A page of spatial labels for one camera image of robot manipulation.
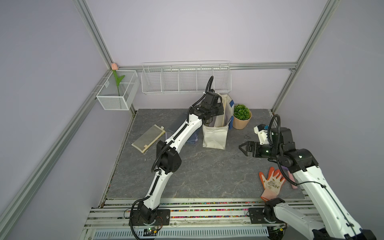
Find dark blue mesh pouch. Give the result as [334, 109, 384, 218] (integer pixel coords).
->
[186, 129, 200, 145]

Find grey mesh pouch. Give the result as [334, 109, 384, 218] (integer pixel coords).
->
[166, 113, 187, 139]

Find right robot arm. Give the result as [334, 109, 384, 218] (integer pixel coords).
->
[239, 128, 376, 240]

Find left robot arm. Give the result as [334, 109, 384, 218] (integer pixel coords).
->
[130, 89, 224, 225]

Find cream canvas tote bag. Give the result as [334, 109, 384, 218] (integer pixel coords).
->
[203, 94, 235, 150]

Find far left yellow mesh pouch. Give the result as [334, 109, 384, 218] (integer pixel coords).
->
[131, 125, 166, 154]

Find green plant in pot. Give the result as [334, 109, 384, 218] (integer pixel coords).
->
[233, 105, 252, 130]

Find red patterned garden glove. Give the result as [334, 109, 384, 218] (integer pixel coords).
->
[259, 167, 286, 202]

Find artificial pink tulip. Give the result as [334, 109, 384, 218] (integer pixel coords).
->
[111, 63, 125, 97]

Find long white wire shelf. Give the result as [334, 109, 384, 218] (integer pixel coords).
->
[141, 61, 232, 94]

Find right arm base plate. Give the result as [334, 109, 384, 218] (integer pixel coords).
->
[247, 207, 283, 224]

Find small white wire basket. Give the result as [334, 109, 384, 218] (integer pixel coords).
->
[96, 70, 140, 111]

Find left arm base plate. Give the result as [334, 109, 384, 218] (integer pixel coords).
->
[130, 209, 171, 226]

